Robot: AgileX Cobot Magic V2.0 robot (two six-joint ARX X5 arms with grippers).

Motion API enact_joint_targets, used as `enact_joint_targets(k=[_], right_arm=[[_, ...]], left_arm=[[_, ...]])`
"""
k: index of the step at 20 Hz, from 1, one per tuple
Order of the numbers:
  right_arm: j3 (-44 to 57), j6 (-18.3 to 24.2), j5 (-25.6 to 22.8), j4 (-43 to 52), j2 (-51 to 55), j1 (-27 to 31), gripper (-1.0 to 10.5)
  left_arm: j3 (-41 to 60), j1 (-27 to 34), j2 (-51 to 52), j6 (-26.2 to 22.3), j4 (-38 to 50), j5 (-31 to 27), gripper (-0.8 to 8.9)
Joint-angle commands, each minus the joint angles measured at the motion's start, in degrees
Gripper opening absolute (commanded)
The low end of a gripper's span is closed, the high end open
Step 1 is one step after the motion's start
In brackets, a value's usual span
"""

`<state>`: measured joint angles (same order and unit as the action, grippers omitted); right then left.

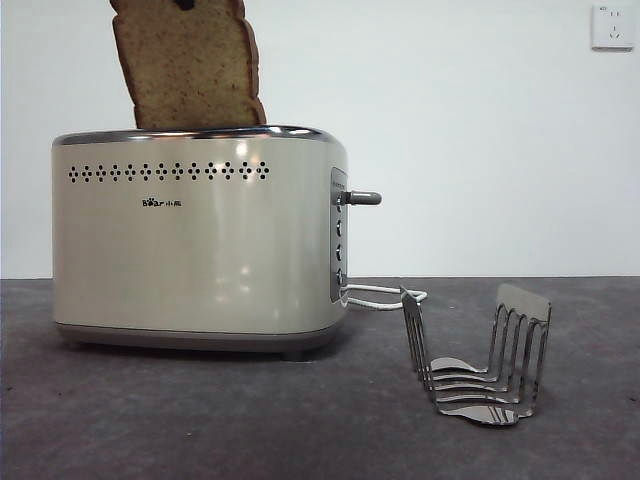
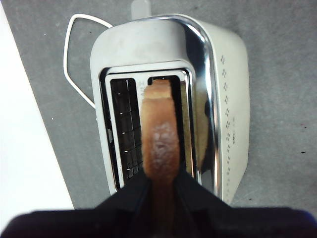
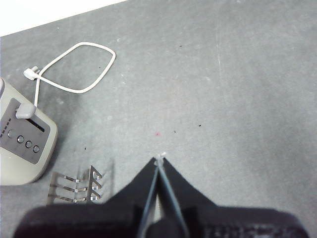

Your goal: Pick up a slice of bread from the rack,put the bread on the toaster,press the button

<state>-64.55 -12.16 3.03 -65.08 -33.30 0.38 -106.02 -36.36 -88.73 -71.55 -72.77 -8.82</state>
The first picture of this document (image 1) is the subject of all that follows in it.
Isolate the brown-crusted bread slice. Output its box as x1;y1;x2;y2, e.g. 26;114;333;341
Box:
110;0;268;130

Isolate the grey toaster lever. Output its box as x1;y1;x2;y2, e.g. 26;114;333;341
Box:
335;189;383;207

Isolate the white toaster power cord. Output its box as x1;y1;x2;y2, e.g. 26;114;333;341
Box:
343;282;429;311

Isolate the cream two-slot toaster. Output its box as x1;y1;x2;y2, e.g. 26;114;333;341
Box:
50;124;350;361

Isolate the shiny steel toast rack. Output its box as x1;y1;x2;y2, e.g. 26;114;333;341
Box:
399;283;554;427

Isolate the white wall socket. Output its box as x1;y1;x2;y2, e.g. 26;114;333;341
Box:
591;4;634;52

